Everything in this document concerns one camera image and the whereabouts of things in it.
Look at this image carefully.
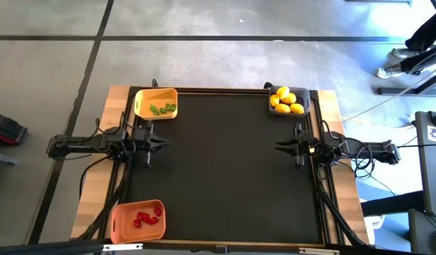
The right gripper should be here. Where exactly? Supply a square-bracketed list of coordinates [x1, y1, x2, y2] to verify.
[274, 122, 321, 169]

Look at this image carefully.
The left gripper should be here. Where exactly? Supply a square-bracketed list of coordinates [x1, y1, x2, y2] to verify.
[132, 120, 172, 169]

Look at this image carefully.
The yellow plastic basket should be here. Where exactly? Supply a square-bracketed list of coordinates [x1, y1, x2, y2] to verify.
[133, 87, 179, 120]

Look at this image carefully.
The grey plastic basket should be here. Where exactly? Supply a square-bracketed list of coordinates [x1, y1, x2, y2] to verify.
[268, 86, 312, 118]

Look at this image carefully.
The black table mat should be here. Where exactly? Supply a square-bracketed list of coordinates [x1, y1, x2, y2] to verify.
[125, 92, 323, 244]

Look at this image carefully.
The orange plastic basket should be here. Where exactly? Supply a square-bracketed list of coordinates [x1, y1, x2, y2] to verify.
[110, 199, 166, 244]

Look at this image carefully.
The black desk foot bar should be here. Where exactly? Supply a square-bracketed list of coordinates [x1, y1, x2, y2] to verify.
[376, 67, 436, 96]

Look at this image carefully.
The person's shoe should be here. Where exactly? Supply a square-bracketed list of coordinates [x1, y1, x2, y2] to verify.
[375, 62, 405, 79]
[391, 47, 419, 60]

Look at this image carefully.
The grey desk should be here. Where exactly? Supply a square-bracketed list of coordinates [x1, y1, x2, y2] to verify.
[414, 110, 436, 217]

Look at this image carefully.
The red and black case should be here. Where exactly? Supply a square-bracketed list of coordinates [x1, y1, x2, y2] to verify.
[0, 110, 28, 146]

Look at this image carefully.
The black rig beam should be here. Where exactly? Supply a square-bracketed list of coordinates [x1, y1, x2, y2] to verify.
[0, 239, 113, 255]

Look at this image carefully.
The grey stand foot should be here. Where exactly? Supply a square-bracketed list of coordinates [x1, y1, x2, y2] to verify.
[0, 150, 18, 166]

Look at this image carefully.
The person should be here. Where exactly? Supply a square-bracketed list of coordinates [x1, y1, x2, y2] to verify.
[398, 10, 436, 75]

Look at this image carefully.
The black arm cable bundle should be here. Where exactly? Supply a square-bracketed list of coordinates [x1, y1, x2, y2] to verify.
[349, 136, 377, 180]

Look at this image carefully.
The black cable conduit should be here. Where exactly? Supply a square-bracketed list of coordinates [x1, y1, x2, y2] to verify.
[76, 166, 130, 242]
[316, 166, 369, 248]

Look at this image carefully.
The black floor cable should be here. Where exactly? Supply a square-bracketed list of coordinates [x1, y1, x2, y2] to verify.
[78, 154, 110, 200]

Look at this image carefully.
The pale floor cord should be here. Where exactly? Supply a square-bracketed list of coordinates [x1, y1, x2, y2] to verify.
[340, 64, 436, 123]

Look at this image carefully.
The white metal bracket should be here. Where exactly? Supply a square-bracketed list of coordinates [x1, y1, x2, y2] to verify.
[103, 243, 144, 252]
[298, 247, 340, 255]

